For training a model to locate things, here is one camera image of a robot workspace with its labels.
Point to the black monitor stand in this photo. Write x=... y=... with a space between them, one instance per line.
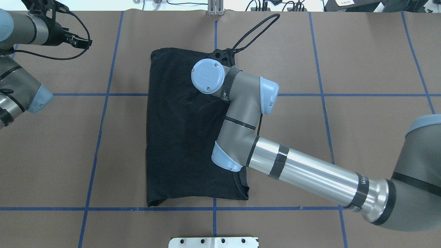
x=415 y=6

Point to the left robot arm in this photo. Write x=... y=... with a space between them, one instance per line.
x=21 y=92

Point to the aluminium frame post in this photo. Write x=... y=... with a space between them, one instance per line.
x=215 y=7

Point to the black graphic t-shirt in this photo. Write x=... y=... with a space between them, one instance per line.
x=182 y=125

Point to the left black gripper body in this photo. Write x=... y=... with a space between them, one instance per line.
x=57 y=36

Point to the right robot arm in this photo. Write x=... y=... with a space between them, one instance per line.
x=409 y=201

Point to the dark brown box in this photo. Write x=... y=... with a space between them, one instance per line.
x=351 y=5

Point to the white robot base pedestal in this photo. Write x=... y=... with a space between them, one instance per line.
x=214 y=242

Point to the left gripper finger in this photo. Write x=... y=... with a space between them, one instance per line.
x=81 y=43

